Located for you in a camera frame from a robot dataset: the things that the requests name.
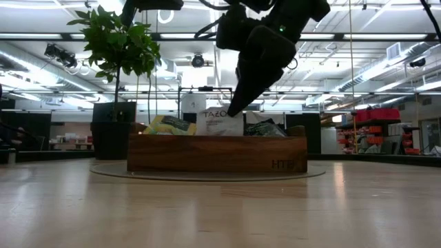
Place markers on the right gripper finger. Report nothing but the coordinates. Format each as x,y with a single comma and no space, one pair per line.
255,82

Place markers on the small red storage bin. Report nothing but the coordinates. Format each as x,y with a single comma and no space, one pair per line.
362,115

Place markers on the green yellow tea packet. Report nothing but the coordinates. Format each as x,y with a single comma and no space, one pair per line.
172,125

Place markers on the black overhead rig bar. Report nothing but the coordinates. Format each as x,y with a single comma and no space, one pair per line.
344,36

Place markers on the green leafy plant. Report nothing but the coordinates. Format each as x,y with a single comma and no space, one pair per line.
117,44

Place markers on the rolling parts bin rack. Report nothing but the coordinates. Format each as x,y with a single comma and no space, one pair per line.
375,137

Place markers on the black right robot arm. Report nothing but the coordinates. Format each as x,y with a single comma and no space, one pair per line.
296,13

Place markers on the large red storage bin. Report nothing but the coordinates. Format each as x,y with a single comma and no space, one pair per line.
385,114

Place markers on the round grey mat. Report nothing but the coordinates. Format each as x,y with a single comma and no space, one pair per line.
206,176

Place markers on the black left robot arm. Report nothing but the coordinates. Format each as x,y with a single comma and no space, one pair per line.
158,4

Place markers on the black tea packet green print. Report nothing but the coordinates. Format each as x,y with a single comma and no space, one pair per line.
263,130

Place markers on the black ceiling camera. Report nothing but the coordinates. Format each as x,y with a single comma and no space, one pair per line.
417,62

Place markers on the black plant pot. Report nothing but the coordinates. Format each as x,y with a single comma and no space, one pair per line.
113,137

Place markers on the wooden tea organizer box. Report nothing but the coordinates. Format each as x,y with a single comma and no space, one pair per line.
217,153

